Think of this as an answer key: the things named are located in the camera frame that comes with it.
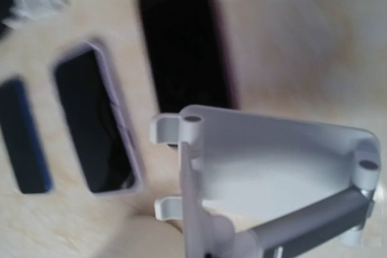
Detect purple phone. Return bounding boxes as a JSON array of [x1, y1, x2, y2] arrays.
[[138, 0, 238, 112]]

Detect white folding phone stand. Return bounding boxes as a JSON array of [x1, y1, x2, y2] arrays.
[[150, 105, 382, 257]]

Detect black phone white case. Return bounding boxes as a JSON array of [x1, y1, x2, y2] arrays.
[[53, 39, 145, 195]]

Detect black phone blue edge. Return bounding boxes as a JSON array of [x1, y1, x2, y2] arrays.
[[1, 78, 53, 194]]

